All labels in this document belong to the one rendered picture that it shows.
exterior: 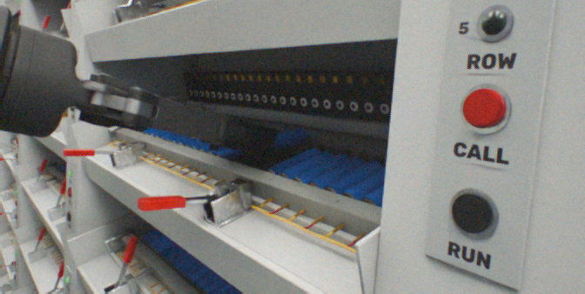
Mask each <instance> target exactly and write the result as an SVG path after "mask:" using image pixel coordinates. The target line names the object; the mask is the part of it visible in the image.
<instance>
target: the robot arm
mask: <svg viewBox="0 0 585 294"><path fill-rule="evenodd" d="M10 24H11V12H10V10H9V8H8V7H6V6H3V5H2V6H0V130H2V131H8V132H13V133H17V134H23V135H26V136H32V137H48V136H50V135H51V134H52V133H53V132H54V131H55V130H56V129H57V127H58V125H60V123H61V121H62V115H63V113H64V112H65V111H66V110H67V109H68V108H72V109H75V110H80V114H79V118H78V120H80V121H83V122H85V123H88V124H92V125H96V126H103V127H109V128H110V127H112V126H118V127H122V128H126V129H131V130H138V131H145V130H147V129H148V128H153V129H156V130H163V131H168V132H171V133H175V134H177V135H184V136H188V137H191V138H199V141H201V142H205V143H209V144H210V147H209V149H211V150H219V146H221V147H226V148H229V149H234V150H241V151H244V152H250V153H253V154H257V155H261V156H265V157H271V156H272V152H273V148H274V145H275V140H276V136H277V133H278V131H277V130H275V129H272V128H268V127H265V126H262V125H259V124H254V123H250V122H247V121H243V120H240V119H237V118H234V117H228V116H227V115H225V114H216V113H212V112H210V111H207V110H206V107H203V106H198V108H196V107H192V106H190V105H187V104H182V103H179V102H174V101H172V100H169V99H165V98H162V97H158V96H155V94H154V93H153V92H152V91H149V90H144V89H141V88H138V87H135V86H131V85H129V84H126V83H125V82H124V80H123V79H121V78H119V77H114V76H112V75H108V74H103V73H99V75H98V74H93V73H91V74H90V79H89V81H88V80H83V79H80V78H77V75H76V72H75V67H76V65H77V50H76V47H75V45H74V44H73V43H72V42H71V41H69V40H66V39H64V38H61V37H56V36H53V35H51V34H48V33H45V32H42V31H40V30H35V29H32V28H30V27H27V26H24V25H21V24H19V25H18V26H17V27H16V29H15V31H12V30H10ZM115 118H116V119H115Z"/></svg>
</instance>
